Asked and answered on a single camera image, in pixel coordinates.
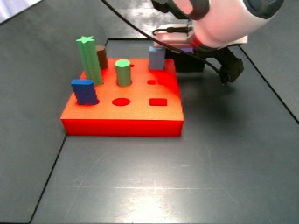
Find black curved fixture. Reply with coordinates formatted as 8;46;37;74
164;50;204;73

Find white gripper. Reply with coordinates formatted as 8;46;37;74
152;24;192;48

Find purple rectangle block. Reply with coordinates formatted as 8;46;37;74
172;47;193;53

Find dark blue peg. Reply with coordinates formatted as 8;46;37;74
70;79;98;105

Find black cable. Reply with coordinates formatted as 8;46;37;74
98;0;227;86

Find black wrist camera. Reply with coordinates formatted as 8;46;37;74
213;48;244;85

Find light blue notched peg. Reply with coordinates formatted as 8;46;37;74
149;46;165;70

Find red foam peg board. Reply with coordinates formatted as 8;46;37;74
60;59;184;137

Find brown cylinder peg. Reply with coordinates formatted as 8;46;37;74
96;45;108;69

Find green star peg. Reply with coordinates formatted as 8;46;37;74
76;36;102;85

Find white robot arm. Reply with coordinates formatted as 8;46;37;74
150;0;284;52

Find green cylinder peg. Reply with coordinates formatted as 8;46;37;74
114;59;132;87

